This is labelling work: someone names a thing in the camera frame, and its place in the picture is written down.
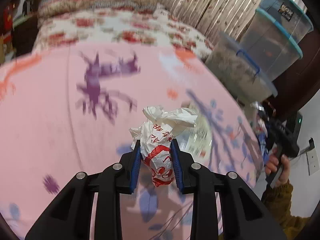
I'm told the white red plastic bag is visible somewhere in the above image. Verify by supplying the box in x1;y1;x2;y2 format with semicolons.
130;106;197;187

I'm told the mustard sleeve forearm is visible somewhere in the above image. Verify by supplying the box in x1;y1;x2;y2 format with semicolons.
261;180;310;239

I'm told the person's right hand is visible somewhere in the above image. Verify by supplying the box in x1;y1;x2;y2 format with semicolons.
265;147;290;188

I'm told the teal lid storage box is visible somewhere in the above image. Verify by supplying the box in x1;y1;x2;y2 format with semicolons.
240;8;303;81

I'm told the blue lid storage box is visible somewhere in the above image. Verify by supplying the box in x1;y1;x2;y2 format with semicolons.
205;33;278;106

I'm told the pink tree print bedsheet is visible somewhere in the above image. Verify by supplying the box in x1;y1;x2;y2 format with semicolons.
1;42;263;239

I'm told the top clear storage box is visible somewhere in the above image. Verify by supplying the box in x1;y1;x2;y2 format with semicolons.
259;0;313;43

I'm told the beige leaf pattern curtain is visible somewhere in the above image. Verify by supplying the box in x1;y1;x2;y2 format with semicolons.
158;0;261;42

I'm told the floral red white quilt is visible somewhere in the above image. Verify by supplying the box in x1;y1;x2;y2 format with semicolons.
32;8;214;61

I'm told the cluttered side shelf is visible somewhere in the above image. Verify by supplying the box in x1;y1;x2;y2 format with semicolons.
1;0;37;64

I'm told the folded patchwork blanket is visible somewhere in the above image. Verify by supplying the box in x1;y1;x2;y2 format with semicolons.
37;0;157;18

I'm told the white wall socket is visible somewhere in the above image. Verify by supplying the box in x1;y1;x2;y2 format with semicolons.
306;148;319;176

